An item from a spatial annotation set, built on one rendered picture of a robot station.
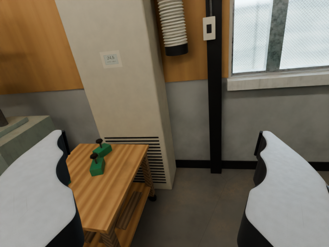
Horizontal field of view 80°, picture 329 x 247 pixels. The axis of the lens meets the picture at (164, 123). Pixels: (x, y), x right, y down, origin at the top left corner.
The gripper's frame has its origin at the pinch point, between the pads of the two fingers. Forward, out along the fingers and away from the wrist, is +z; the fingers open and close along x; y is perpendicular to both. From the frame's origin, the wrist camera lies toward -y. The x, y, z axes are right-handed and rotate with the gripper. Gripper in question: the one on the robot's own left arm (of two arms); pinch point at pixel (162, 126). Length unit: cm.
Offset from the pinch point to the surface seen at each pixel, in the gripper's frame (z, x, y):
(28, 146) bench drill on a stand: 113, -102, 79
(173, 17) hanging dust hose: 120, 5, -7
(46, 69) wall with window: 159, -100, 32
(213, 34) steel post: 124, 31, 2
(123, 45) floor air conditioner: 115, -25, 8
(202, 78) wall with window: 135, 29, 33
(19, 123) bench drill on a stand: 126, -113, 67
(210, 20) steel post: 124, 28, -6
